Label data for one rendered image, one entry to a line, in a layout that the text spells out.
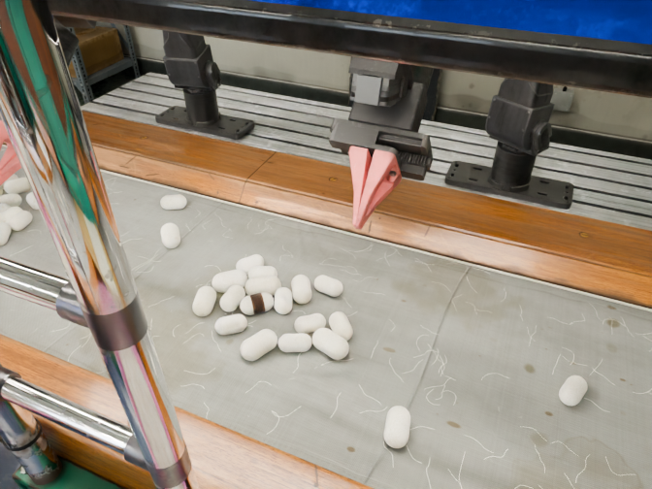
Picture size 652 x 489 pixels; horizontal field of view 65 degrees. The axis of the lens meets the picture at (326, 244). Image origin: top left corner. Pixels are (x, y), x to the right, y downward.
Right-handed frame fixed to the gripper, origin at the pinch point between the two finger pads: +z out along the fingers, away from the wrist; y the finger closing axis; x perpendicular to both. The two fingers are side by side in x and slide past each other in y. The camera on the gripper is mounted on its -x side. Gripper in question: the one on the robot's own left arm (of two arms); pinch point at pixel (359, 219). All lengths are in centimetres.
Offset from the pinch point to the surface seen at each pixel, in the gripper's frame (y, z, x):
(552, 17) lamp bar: 13.7, -2.9, -30.3
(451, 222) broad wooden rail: 8.0, -4.8, 10.6
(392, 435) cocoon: 9.9, 17.8, -7.5
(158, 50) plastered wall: -194, -110, 176
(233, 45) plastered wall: -143, -116, 169
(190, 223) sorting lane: -22.8, 4.2, 6.2
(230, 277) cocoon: -11.3, 9.6, -0.9
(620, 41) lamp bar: 16.3, -2.3, -30.3
